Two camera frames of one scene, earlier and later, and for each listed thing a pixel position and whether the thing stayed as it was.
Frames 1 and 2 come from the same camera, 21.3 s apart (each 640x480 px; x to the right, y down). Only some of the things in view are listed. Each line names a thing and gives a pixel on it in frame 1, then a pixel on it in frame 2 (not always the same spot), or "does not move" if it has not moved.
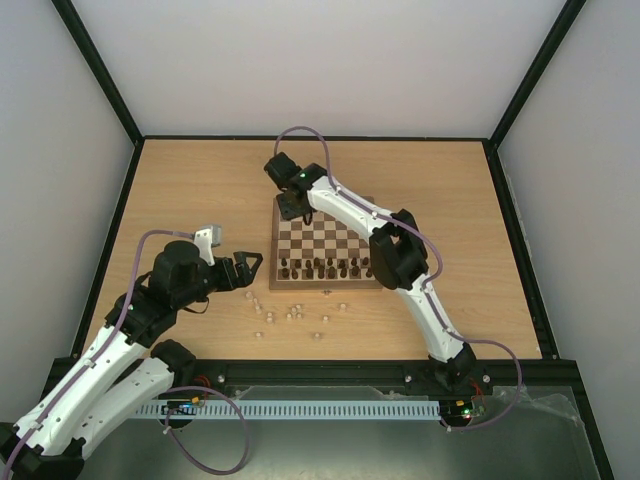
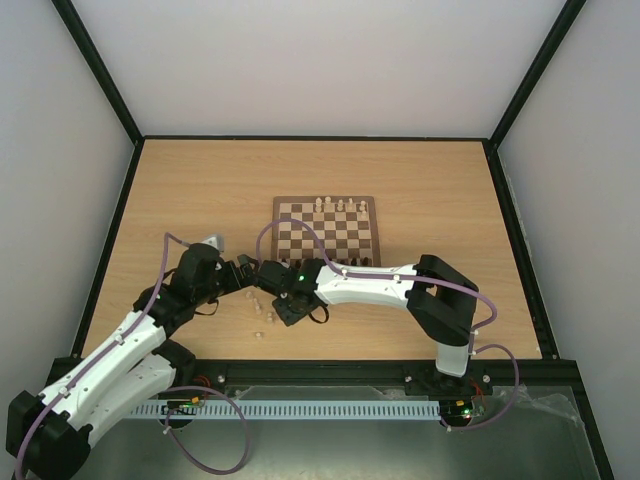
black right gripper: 293,204 → 267,275
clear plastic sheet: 537,408 does not move
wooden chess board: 328,254 does not move
